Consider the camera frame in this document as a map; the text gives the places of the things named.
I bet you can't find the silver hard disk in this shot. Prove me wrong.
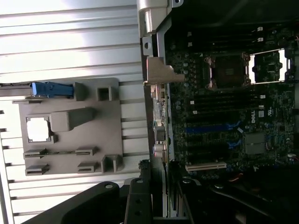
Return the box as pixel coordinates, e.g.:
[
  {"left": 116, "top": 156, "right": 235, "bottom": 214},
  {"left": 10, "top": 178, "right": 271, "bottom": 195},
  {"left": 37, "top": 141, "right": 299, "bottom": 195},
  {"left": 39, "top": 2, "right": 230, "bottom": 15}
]
[{"left": 0, "top": 83, "right": 33, "bottom": 97}]

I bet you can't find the grey parts rack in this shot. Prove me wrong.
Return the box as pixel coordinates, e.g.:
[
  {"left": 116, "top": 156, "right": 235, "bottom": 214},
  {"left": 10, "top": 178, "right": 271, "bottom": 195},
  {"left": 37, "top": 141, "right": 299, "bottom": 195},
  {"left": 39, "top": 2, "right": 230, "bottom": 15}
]
[{"left": 13, "top": 78, "right": 124, "bottom": 177}]

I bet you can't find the white expansion slot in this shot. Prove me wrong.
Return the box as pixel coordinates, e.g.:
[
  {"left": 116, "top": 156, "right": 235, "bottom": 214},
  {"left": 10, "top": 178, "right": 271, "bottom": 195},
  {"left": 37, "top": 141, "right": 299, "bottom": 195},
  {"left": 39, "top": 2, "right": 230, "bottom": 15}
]
[{"left": 185, "top": 161, "right": 228, "bottom": 173}]

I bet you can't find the grey chipset heatsink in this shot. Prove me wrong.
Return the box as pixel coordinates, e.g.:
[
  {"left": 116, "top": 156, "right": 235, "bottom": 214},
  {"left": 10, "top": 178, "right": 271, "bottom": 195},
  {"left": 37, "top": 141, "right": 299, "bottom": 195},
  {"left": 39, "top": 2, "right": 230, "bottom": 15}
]
[{"left": 245, "top": 133, "right": 267, "bottom": 154}]

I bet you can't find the green motherboard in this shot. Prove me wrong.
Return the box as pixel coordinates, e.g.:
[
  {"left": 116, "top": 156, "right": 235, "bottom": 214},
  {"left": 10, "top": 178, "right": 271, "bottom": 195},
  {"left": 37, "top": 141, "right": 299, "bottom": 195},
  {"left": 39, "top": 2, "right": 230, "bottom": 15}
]
[{"left": 167, "top": 25, "right": 299, "bottom": 180}]

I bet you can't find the metal socket cover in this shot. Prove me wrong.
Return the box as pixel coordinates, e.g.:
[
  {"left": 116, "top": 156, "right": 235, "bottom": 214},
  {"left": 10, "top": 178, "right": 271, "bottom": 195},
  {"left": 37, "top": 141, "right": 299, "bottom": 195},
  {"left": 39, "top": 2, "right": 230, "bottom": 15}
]
[{"left": 249, "top": 48, "right": 292, "bottom": 84}]

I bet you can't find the CPU socket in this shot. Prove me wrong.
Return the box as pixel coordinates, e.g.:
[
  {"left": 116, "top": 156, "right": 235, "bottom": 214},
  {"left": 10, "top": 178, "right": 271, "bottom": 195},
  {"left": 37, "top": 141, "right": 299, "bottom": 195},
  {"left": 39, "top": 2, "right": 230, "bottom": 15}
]
[{"left": 205, "top": 52, "right": 249, "bottom": 91}]

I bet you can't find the silver CPU chip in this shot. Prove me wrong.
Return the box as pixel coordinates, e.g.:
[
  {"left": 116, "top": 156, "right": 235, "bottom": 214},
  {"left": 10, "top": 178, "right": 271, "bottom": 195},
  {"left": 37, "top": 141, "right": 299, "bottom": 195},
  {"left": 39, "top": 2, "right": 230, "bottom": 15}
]
[{"left": 27, "top": 118, "right": 51, "bottom": 142}]

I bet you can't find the open grey PC case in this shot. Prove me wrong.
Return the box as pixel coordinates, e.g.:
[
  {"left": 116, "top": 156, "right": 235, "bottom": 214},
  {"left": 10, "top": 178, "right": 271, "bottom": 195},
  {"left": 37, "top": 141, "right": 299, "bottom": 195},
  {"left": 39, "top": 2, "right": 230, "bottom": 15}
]
[{"left": 137, "top": 0, "right": 299, "bottom": 224}]

